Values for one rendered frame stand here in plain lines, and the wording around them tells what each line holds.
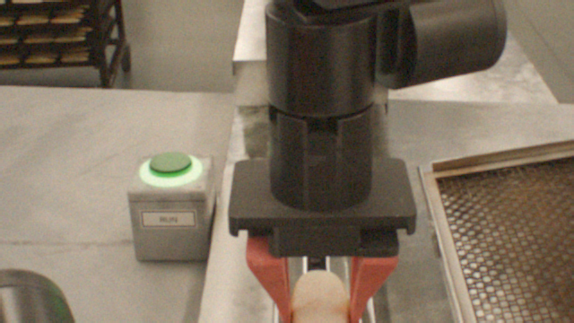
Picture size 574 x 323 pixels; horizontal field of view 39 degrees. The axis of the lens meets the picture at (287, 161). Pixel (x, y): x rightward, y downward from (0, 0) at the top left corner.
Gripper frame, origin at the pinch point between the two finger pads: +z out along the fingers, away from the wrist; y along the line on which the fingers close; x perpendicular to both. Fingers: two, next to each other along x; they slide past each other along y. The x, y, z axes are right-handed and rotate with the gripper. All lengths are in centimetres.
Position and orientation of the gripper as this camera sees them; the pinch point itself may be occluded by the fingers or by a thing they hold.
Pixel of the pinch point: (320, 313)
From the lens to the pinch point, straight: 51.0
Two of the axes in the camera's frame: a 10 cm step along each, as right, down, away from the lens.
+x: -0.1, 4.8, -8.8
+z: 0.2, 8.8, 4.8
